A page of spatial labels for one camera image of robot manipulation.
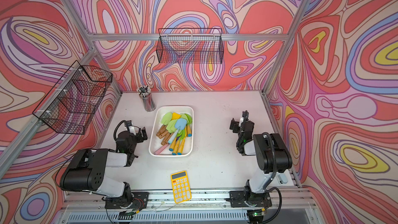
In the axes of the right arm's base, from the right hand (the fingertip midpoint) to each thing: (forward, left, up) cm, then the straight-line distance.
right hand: (241, 122), depth 97 cm
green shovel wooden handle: (+7, +49, -2) cm, 49 cm away
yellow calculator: (-35, +37, -3) cm, 51 cm away
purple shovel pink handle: (-16, +48, 0) cm, 51 cm away
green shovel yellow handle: (-8, +38, -2) cm, 39 cm away
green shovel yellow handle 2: (-2, +33, -1) cm, 33 cm away
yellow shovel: (+9, +43, -3) cm, 44 cm away
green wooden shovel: (-2, +44, -1) cm, 44 cm away
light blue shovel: (+1, +39, -2) cm, 39 cm away
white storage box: (-10, +54, -2) cm, 54 cm away
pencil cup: (+16, +60, +14) cm, 64 cm away
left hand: (-4, +64, +2) cm, 64 cm away
